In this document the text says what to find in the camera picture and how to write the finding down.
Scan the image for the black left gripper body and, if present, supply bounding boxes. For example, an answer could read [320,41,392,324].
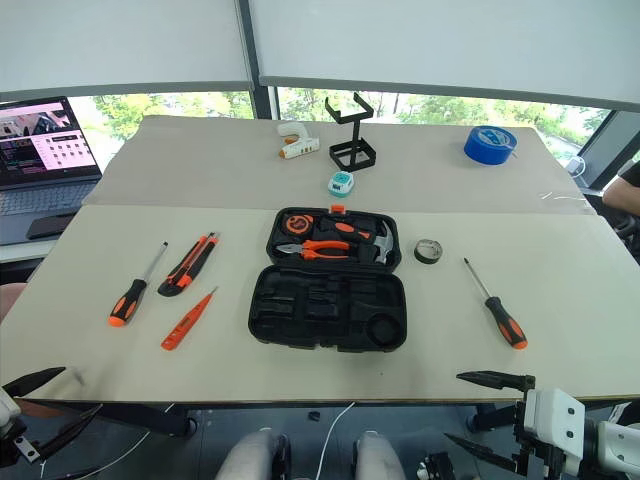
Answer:
[0,417,42,465]

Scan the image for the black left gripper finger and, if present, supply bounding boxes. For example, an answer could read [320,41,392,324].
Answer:
[1,366,67,397]
[29,403,104,462]

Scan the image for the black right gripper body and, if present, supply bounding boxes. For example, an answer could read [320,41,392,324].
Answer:
[511,399,572,480]

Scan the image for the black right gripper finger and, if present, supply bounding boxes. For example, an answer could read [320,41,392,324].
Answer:
[455,370,537,393]
[443,432,522,474]

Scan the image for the Phillips screwdriver orange black handle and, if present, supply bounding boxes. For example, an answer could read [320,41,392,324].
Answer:
[462,256,529,351]

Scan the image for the orange voltage tester pen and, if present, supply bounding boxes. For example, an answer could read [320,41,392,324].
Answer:
[160,285,220,352]

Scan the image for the orange black utility knife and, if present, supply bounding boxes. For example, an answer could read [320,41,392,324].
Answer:
[157,231,222,298]

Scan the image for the black plastic tool case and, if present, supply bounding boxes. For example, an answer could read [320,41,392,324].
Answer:
[247,204,409,354]

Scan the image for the dark rounded shape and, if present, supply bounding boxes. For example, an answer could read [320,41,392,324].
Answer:
[416,451,454,480]

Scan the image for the grey rounded robot knee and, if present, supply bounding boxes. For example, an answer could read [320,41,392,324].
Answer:
[354,430,407,480]
[214,429,292,480]

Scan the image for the black electrical tape roll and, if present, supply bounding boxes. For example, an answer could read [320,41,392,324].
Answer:
[413,238,445,266]

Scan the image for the black smartphone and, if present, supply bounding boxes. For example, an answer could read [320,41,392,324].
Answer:
[25,213,77,241]

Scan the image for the claw hammer orange black grip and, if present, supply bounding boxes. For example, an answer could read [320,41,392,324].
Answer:
[319,216,397,266]

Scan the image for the seated person in black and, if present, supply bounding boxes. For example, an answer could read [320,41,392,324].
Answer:
[601,161,640,209]

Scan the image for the blue tape roll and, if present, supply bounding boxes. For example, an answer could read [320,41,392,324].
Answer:
[462,125,519,167]

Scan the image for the grey laptop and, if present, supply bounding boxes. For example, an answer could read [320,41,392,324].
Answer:
[0,95,104,247]

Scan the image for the teal white power cube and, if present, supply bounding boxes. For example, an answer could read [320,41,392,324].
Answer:
[326,169,358,199]

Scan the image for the orange black tape measure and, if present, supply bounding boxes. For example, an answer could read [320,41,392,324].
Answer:
[281,212,315,236]

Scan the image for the white glue gun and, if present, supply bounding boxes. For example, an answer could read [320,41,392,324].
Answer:
[276,122,321,161]

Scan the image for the white roller blind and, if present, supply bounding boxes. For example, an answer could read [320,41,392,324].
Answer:
[248,0,640,110]
[0,0,256,103]

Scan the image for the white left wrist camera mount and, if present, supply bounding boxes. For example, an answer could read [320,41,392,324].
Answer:
[0,386,23,437]

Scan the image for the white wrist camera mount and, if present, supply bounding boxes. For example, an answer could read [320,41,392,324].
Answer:
[0,386,23,437]
[521,388,587,464]

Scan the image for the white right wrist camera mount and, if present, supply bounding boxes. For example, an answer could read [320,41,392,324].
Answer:
[521,388,587,464]

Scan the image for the white floor cable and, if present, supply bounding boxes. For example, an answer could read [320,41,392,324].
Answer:
[319,401,357,480]

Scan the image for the orange handled pliers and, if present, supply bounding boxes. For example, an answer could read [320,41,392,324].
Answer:
[275,239,352,263]

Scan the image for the black wire frame stand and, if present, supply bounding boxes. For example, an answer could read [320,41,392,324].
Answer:
[324,91,377,172]

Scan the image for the dark window frame post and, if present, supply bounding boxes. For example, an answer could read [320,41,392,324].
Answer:
[235,0,281,121]

